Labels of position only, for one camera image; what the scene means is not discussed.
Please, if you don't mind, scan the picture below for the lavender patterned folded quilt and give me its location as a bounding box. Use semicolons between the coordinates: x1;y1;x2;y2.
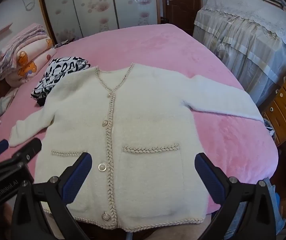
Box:
0;23;47;79

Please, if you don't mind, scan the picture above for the lace covered furniture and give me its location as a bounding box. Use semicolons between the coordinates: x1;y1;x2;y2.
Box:
192;0;286;107

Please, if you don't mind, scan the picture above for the bear print folded quilt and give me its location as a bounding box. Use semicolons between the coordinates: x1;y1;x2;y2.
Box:
4;36;57;87

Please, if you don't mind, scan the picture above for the blue patterned cloth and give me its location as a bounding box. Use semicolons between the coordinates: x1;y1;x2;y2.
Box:
263;119;277;140

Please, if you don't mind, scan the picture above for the white fluffy cardigan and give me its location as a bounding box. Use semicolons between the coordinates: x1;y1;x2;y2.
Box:
8;62;264;232

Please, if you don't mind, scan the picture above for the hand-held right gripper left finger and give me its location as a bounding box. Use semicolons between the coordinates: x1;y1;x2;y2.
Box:
11;152;93;240

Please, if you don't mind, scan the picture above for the white crumpled cloth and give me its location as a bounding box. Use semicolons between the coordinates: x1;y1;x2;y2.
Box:
0;87;19;119

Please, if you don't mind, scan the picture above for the wooden drawer cabinet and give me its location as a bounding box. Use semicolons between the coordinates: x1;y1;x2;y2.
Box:
261;69;286;145

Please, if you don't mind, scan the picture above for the black and white printed garment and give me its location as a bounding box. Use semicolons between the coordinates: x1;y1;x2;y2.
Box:
31;56;90;105

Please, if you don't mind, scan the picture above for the pink fleece blanket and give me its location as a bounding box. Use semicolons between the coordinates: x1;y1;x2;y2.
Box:
0;24;279;215

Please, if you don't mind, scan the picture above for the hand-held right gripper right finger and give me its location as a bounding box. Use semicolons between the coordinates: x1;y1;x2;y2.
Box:
194;152;282;240

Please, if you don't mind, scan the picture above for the brown wooden door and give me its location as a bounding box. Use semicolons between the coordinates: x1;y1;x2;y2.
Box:
164;0;203;37

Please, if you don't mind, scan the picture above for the floral sliding door wardrobe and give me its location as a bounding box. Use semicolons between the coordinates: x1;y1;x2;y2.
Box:
36;0;162;47

